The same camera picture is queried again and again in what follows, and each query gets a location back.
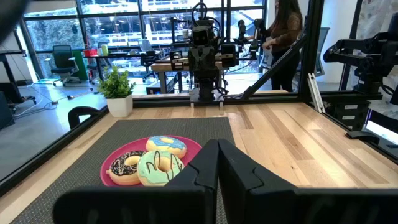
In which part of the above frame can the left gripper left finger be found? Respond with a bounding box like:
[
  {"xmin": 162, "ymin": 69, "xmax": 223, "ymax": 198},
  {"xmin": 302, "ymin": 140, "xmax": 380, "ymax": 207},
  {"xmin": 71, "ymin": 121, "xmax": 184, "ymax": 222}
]
[{"xmin": 52, "ymin": 139, "xmax": 220, "ymax": 224}]

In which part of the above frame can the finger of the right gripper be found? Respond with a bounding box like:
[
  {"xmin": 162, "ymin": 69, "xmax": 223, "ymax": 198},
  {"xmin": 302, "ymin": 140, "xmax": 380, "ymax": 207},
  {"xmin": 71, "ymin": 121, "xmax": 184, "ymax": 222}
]
[
  {"xmin": 203, "ymin": 48, "xmax": 218, "ymax": 80},
  {"xmin": 189, "ymin": 48, "xmax": 205, "ymax": 80}
]

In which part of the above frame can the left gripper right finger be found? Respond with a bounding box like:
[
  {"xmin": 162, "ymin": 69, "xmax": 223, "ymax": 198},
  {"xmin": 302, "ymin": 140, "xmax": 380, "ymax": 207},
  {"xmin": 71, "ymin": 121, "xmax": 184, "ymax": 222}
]
[{"xmin": 217, "ymin": 138, "xmax": 398, "ymax": 224}]

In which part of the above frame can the large mint donut black squiggle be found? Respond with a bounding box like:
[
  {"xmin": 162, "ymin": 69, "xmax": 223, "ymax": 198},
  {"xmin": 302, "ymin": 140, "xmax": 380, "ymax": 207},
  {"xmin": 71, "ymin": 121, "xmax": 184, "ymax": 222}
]
[{"xmin": 137, "ymin": 149, "xmax": 185, "ymax": 187}]

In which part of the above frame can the large blue frosted donut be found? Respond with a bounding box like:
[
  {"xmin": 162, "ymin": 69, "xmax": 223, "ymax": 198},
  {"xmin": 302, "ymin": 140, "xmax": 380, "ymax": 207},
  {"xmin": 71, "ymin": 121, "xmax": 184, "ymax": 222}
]
[{"xmin": 145, "ymin": 135, "xmax": 188, "ymax": 159}]

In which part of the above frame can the large chocolate frosted donut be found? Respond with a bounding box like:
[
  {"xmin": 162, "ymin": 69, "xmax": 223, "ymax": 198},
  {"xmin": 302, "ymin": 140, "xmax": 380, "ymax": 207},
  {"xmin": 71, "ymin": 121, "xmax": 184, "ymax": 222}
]
[{"xmin": 105, "ymin": 150, "xmax": 147, "ymax": 187}]

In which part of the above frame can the wooden robot station table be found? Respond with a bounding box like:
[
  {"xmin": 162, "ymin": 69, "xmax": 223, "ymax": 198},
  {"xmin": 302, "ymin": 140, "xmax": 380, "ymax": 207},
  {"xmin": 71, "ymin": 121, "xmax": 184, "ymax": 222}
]
[{"xmin": 151, "ymin": 55, "xmax": 259, "ymax": 94}]

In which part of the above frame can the black office chair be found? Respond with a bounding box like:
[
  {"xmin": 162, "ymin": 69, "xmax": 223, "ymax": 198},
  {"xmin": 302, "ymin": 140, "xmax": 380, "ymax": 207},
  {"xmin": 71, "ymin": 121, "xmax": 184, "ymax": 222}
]
[
  {"xmin": 136, "ymin": 39, "xmax": 159, "ymax": 83},
  {"xmin": 50, "ymin": 45, "xmax": 81, "ymax": 87}
]

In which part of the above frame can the person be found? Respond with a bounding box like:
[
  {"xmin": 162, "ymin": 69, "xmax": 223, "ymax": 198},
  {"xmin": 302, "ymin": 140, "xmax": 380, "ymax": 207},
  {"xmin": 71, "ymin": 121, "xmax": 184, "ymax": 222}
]
[{"xmin": 247, "ymin": 0, "xmax": 304, "ymax": 93}]

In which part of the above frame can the grey woven placemat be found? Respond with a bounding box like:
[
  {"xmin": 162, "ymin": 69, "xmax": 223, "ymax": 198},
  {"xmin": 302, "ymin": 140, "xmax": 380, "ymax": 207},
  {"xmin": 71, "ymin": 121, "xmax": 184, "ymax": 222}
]
[{"xmin": 11, "ymin": 116, "xmax": 236, "ymax": 224}]

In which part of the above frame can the pink plate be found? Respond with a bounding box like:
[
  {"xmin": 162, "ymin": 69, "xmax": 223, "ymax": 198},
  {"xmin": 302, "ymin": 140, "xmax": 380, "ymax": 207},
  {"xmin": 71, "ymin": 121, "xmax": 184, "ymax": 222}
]
[{"xmin": 99, "ymin": 135, "xmax": 203, "ymax": 187}]

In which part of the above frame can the green plant in white pot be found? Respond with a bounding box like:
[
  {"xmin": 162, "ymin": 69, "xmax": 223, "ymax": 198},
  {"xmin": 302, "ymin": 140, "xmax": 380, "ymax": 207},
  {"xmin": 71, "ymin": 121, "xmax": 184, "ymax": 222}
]
[{"xmin": 98, "ymin": 65, "xmax": 137, "ymax": 118}]

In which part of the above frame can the silver aluminium strut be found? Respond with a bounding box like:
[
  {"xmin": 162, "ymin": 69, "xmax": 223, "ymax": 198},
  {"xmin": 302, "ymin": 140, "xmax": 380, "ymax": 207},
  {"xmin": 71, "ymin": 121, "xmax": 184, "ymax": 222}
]
[{"xmin": 307, "ymin": 73, "xmax": 326, "ymax": 114}]

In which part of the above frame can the black control box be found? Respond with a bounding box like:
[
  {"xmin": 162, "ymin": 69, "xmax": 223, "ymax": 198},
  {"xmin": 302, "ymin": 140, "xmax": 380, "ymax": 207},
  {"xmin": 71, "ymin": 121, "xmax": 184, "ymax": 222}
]
[{"xmin": 323, "ymin": 101, "xmax": 371, "ymax": 131}]

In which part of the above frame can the bright display screen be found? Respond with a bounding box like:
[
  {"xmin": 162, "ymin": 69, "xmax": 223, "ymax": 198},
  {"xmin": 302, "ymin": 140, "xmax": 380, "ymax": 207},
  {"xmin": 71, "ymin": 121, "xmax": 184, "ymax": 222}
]
[{"xmin": 363, "ymin": 108, "xmax": 398, "ymax": 147}]

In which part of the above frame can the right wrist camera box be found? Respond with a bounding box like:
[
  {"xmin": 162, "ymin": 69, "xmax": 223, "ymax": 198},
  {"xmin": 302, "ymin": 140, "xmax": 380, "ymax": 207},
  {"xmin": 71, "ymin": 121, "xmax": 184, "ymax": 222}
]
[{"xmin": 192, "ymin": 25, "xmax": 210, "ymax": 47}]

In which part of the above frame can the black flat bracket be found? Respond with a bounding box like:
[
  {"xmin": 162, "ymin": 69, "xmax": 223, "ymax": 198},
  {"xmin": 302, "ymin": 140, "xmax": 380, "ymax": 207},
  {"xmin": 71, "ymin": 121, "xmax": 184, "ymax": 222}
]
[{"xmin": 345, "ymin": 130, "xmax": 381, "ymax": 146}]

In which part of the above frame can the black arched bracket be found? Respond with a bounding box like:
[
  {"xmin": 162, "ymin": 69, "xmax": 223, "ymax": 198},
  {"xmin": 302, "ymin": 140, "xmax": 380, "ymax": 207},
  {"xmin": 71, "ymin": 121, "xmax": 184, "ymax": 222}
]
[{"xmin": 67, "ymin": 106, "xmax": 102, "ymax": 130}]

